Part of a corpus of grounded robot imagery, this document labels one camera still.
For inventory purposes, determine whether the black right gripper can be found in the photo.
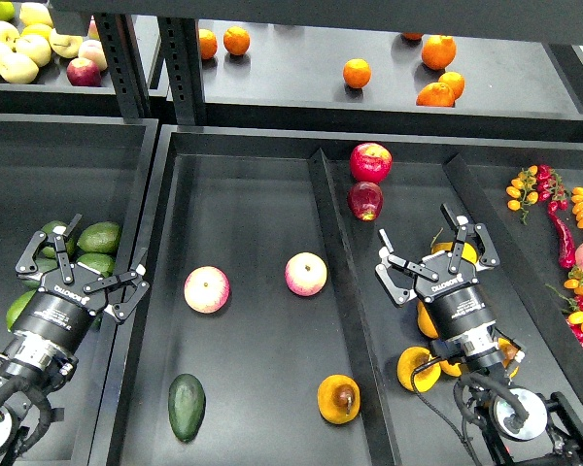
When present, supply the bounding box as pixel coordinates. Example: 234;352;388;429
374;202;501;344

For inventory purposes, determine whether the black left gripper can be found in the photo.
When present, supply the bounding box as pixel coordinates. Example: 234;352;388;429
11;214;150;351

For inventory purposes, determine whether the dark green avocado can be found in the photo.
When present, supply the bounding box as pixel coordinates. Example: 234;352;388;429
167;374;206;443

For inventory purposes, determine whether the yellow pear brown base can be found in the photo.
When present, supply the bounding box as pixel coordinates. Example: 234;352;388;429
317;374;360;425

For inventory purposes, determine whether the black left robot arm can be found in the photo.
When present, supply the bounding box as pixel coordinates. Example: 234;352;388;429
0;215;150;465

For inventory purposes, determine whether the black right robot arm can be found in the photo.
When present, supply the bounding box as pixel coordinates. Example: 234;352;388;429
375;205;583;465

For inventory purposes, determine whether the yellow pear with stem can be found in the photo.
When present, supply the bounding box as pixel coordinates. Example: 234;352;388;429
430;229;478;263

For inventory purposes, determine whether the dark avocado left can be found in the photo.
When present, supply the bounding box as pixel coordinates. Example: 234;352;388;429
22;257;58;289

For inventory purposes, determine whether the green avocado top left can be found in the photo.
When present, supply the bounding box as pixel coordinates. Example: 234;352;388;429
38;219;77;259

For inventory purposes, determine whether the yellow pear middle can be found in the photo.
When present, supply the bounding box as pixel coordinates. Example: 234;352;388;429
417;300;438;340

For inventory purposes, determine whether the light green avocado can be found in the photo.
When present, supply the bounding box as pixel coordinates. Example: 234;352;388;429
6;289;36;331

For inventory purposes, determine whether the green avocado top right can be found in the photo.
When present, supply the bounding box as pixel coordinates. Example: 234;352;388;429
77;221;121;254

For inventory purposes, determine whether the yellow pear lower left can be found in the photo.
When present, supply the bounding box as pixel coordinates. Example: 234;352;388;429
396;347;442;392

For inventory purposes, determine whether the yellow pear centre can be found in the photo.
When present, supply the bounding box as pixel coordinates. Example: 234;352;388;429
439;360;463;378

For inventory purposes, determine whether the yellow pear right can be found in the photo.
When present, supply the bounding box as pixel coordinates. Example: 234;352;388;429
497;337;524;379

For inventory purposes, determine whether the dark red apple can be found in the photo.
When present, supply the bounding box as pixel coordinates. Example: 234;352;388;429
347;182;384;221

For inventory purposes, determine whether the orange cherry tomato bunch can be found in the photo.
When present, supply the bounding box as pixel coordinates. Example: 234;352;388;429
505;165;539;224

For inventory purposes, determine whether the red chili pepper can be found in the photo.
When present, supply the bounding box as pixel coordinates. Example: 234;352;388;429
548;212;576;270

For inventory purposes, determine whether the black left tray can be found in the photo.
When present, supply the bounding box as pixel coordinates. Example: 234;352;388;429
0;114;159;465

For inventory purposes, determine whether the black tray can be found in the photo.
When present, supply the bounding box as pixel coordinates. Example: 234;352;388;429
115;125;583;465
0;114;159;465

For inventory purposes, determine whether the pink apple left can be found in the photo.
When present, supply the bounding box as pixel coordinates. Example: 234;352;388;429
184;266;230;314

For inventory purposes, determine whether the pink apple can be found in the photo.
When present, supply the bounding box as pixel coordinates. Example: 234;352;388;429
285;252;327;297
184;266;230;314

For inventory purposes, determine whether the bright red apple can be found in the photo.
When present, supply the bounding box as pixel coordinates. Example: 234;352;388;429
349;143;393;184

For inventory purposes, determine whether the pink apple right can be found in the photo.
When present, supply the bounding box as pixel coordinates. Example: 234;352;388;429
285;252;327;297

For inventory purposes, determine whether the red cherry tomato bunch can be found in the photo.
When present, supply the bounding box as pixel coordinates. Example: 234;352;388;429
535;165;568;213

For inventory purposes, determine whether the mixed cherry tomatoes lower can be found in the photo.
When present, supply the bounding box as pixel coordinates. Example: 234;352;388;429
546;266;583;349

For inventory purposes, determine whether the front orange on shelf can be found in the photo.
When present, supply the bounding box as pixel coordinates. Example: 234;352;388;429
416;82;456;107

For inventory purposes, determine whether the black centre tray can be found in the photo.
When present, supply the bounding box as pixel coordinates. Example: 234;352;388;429
115;125;583;465

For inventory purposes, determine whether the small orange on shelf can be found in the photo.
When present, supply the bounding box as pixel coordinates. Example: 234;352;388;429
438;71;465;100

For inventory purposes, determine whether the red apple on shelf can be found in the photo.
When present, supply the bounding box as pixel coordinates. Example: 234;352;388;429
67;57;102;87

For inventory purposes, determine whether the orange on shelf centre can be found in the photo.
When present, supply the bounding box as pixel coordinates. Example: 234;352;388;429
342;58;372;89

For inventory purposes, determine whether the large orange on shelf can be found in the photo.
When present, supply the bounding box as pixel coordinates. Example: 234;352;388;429
421;35;457;70

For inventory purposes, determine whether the pale yellow apple front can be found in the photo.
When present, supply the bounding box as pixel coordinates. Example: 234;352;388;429
0;52;39;84

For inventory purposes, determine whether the pink peach on shelf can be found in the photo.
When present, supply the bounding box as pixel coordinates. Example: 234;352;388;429
78;39;108;72

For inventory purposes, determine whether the pale yellow apple middle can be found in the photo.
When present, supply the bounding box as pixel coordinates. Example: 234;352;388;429
16;34;52;68

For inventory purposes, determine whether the black shelf upright left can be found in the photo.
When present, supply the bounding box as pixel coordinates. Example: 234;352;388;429
93;13;152;118

